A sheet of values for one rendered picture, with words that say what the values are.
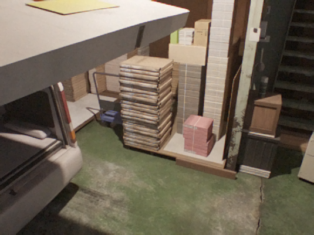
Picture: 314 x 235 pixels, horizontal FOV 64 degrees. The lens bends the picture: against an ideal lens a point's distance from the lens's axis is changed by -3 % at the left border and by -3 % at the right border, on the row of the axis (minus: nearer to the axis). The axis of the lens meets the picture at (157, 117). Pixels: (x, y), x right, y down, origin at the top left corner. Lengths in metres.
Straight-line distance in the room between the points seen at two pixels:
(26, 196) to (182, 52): 2.11
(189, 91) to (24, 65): 2.68
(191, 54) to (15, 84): 2.57
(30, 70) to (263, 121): 2.41
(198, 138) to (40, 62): 2.49
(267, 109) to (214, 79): 0.71
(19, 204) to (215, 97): 2.22
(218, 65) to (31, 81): 2.53
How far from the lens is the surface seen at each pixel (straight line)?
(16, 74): 0.55
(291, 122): 3.93
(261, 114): 2.70
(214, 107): 3.13
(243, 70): 2.47
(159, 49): 7.33
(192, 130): 2.91
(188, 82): 3.09
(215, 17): 2.87
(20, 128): 2.65
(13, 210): 2.08
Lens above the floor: 1.86
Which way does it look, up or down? 28 degrees down
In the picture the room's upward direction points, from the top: straight up
